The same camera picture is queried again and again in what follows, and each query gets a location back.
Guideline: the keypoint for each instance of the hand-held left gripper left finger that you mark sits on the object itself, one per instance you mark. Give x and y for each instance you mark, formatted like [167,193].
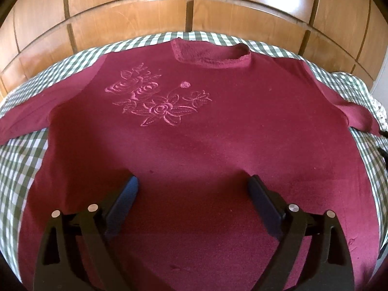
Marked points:
[122,206]

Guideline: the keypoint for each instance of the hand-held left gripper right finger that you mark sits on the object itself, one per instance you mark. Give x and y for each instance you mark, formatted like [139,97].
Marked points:
[265,207]

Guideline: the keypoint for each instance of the maroon embroidered sweater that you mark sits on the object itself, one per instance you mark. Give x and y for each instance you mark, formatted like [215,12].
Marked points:
[197,145]

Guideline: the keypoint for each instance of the green checkered bed cover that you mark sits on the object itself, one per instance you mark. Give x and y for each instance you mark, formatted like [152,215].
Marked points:
[21,169]

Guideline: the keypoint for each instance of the wooden panelled wardrobe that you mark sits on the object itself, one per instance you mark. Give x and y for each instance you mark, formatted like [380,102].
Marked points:
[188,3]

